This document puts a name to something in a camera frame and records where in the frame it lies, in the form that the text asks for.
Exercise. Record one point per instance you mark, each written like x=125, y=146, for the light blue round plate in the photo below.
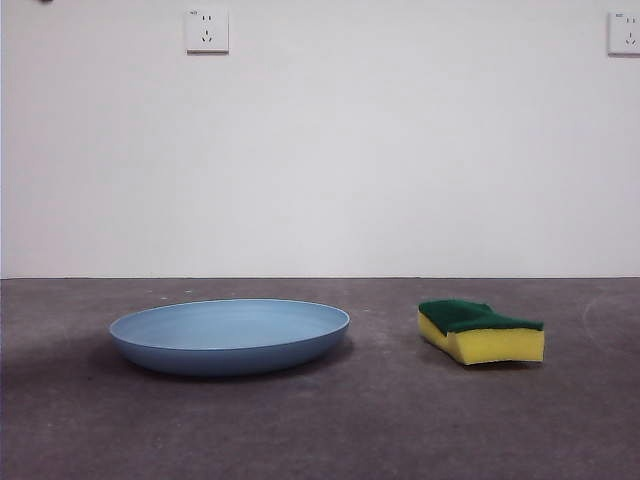
x=225, y=345

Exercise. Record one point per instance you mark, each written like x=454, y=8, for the yellow sponge with green scourer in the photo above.
x=495, y=346

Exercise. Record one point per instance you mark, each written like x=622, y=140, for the white wall socket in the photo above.
x=207, y=30
x=626, y=33

